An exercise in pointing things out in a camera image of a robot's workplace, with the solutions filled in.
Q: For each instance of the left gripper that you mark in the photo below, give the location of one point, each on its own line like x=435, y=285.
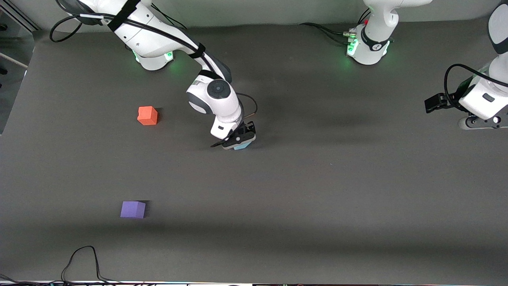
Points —
x=451, y=99

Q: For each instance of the dark grey table mat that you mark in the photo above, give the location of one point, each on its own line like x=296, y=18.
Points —
x=317, y=218

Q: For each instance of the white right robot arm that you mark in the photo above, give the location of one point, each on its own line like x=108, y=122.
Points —
x=158, y=35

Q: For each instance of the purple foam block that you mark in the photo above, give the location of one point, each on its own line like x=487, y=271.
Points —
x=133, y=209

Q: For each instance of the light blue foam block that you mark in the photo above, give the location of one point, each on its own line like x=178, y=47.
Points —
x=242, y=147

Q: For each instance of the orange foam block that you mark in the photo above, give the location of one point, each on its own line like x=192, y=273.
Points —
x=147, y=116

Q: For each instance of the grey metal frame rail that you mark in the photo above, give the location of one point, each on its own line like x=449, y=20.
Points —
x=24, y=20

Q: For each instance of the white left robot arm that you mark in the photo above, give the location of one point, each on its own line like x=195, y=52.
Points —
x=377, y=24

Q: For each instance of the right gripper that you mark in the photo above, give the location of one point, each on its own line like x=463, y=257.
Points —
x=247, y=130

